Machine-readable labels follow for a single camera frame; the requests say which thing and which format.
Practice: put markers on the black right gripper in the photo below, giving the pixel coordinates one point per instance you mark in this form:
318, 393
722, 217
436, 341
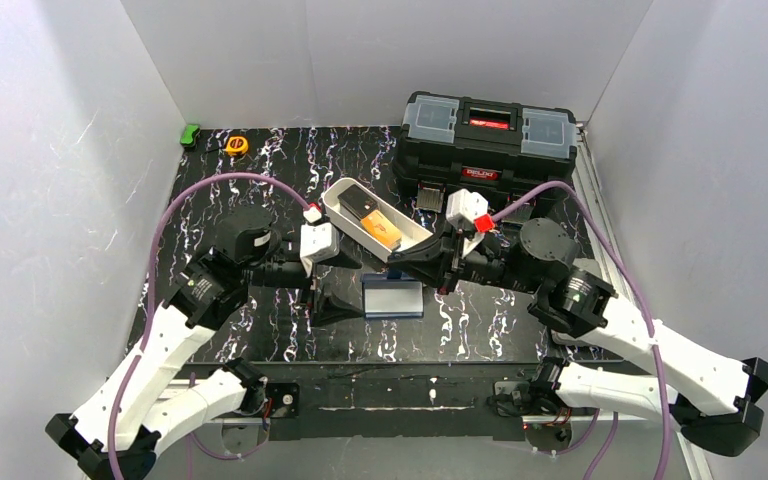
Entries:
454, 263

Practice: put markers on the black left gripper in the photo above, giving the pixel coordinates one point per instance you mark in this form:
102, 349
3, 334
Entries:
311, 278

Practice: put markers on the white oblong plastic tray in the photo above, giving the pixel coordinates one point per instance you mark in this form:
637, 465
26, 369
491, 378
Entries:
412, 232

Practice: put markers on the blue leather card holder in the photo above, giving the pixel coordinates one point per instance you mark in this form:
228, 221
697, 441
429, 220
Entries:
386, 297

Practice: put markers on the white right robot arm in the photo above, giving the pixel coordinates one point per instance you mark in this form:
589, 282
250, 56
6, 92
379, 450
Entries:
710, 399

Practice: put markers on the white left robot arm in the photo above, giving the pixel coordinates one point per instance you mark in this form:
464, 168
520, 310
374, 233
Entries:
120, 432

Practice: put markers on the orange card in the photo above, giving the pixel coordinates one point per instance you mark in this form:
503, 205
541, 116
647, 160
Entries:
382, 229

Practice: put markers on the black card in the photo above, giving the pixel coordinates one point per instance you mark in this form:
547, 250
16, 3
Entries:
357, 202

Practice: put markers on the black plastic toolbox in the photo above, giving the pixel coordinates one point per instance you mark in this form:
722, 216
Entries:
501, 150

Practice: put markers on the black marbled table mat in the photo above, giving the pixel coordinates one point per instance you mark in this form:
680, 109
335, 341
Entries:
278, 199

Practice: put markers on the yellow tape measure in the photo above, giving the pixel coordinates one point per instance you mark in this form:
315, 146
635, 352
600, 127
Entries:
237, 145

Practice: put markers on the green small object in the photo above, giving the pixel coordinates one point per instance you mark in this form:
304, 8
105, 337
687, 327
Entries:
189, 135

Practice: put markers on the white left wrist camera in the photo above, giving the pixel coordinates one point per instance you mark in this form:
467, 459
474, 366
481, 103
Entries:
317, 244

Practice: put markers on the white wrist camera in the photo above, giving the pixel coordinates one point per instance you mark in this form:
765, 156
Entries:
463, 209
317, 244

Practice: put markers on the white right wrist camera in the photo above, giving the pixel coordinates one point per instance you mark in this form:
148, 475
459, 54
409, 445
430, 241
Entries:
463, 209

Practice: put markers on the aluminium frame rail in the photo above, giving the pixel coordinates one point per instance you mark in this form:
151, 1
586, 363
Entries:
415, 381

